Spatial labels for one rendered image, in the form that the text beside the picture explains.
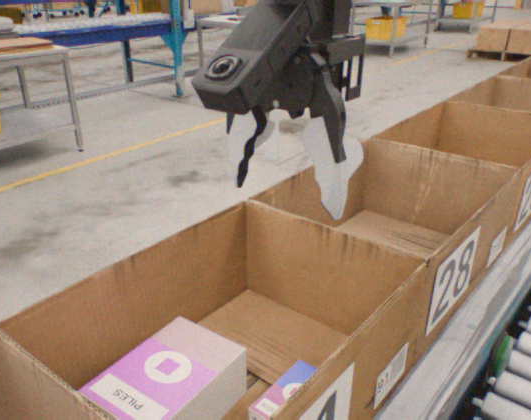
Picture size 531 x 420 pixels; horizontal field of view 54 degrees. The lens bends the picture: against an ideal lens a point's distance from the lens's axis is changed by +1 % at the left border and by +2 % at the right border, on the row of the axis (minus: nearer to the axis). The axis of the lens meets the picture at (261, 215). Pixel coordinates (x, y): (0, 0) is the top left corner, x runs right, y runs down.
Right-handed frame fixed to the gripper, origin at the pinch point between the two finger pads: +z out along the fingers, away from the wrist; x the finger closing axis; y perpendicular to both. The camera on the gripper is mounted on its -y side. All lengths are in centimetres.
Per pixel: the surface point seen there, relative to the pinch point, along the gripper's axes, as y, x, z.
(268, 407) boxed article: -1.6, -0.1, 24.8
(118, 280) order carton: -4.5, 20.9, 15.3
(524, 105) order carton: 136, 11, 20
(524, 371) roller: 47, -18, 44
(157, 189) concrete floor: 169, 227, 117
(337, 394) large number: -1.1, -8.2, 18.0
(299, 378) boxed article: 4.2, -0.3, 24.7
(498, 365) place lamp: 36, -15, 36
